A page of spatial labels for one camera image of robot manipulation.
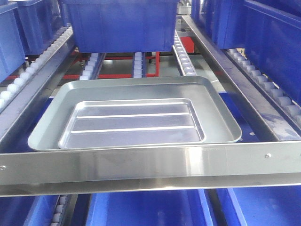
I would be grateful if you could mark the ribbed silver metal tray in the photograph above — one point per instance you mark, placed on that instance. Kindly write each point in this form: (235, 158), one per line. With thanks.
(132, 122)

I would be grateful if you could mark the large grey metal tray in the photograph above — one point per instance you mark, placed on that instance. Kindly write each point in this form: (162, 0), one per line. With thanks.
(215, 118)

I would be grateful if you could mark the centre white roller track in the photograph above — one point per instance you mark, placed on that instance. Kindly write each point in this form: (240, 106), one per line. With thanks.
(139, 65)

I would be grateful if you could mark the white roller track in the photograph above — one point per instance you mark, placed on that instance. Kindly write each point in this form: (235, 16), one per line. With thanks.
(139, 65)
(184, 63)
(93, 66)

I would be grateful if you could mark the right white roller track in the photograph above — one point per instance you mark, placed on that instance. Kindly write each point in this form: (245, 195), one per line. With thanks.
(184, 63)

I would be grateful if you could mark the left white roller track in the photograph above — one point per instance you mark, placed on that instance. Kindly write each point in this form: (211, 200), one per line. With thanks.
(93, 66)

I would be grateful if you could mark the blue bin lower centre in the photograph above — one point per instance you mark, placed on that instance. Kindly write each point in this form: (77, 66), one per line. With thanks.
(150, 208)

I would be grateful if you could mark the large blue bin centre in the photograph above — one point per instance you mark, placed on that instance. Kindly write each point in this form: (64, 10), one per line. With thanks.
(117, 26)

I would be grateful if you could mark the far right roller track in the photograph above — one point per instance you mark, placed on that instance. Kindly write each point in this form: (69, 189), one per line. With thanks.
(272, 89)

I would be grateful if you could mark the blue bin upper right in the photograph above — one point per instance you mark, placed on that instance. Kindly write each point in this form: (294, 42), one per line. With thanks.
(268, 30)

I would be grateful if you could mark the blue bin upper left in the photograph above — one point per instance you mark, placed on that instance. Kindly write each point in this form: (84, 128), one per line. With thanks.
(27, 27)

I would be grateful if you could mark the blue bin lower right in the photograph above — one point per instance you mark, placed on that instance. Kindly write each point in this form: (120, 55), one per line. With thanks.
(261, 206)

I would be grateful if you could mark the blue bin lower left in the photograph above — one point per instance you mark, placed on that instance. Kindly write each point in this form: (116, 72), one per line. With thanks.
(27, 211)

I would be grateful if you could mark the red metal cart frame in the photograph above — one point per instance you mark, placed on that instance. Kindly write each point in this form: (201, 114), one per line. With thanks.
(120, 66)

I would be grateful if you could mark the steel divider rail right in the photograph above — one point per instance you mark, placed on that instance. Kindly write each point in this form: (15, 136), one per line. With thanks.
(268, 121)

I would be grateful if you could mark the steel divider rail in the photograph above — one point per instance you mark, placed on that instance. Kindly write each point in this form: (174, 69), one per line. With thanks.
(268, 121)
(27, 104)

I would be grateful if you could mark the steel front shelf rail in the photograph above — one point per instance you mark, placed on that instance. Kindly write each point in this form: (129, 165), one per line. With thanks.
(151, 168)

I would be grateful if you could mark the steel divider rail left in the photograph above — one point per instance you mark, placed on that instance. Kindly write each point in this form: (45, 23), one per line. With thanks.
(27, 104)

